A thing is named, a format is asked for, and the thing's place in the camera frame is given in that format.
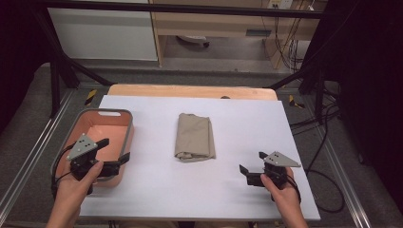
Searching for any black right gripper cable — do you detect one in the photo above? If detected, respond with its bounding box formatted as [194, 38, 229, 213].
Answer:
[284, 174, 302, 204]

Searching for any black metal stand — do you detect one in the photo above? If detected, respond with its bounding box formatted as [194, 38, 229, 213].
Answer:
[267, 61, 328, 125]
[30, 9, 116, 119]

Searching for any black horizontal frame bar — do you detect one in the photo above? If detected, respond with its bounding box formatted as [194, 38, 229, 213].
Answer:
[37, 0, 325, 19]

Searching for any person's right hand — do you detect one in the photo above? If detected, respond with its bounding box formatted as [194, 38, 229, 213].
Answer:
[259, 166, 302, 212]

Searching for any wooden table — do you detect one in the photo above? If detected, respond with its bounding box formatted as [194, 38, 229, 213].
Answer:
[106, 84, 279, 102]

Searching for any black curtain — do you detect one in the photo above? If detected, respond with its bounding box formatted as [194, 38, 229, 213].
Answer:
[302, 0, 403, 208]
[0, 0, 53, 136]

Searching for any white power strip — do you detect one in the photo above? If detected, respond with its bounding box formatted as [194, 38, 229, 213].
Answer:
[267, 0, 295, 10]

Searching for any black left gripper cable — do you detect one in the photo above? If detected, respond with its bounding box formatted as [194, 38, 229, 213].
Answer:
[50, 143, 76, 200]

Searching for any black floor cable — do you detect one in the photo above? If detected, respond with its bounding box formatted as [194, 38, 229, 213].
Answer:
[289, 103, 347, 215]

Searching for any chair base with castor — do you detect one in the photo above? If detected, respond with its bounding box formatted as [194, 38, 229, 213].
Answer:
[175, 34, 211, 48]

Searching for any beige cloth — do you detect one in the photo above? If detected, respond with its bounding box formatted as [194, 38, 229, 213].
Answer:
[173, 112, 217, 163]

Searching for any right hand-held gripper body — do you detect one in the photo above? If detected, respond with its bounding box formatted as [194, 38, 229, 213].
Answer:
[246, 151, 302, 191]

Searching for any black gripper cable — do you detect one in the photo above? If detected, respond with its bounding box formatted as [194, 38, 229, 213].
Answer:
[50, 143, 76, 200]
[284, 174, 302, 204]

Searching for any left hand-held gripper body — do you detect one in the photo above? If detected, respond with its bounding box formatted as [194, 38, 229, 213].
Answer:
[66, 133, 122, 182]

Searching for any light wooden desk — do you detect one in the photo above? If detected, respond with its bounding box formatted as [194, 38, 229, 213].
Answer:
[148, 0, 328, 70]

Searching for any yellow black tape strip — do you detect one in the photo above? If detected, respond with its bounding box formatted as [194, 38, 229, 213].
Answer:
[84, 88, 98, 107]
[287, 94, 306, 110]

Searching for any pink basket with grey rim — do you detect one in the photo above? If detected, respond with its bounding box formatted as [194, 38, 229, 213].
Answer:
[50, 107, 135, 188]

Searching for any person's left hand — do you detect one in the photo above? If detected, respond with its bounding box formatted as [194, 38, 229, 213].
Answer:
[54, 161, 105, 207]

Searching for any bundle of hanging cables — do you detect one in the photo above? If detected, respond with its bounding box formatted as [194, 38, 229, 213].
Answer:
[273, 14, 306, 73]

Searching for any white cabinet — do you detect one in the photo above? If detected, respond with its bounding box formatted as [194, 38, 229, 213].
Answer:
[48, 7, 159, 62]

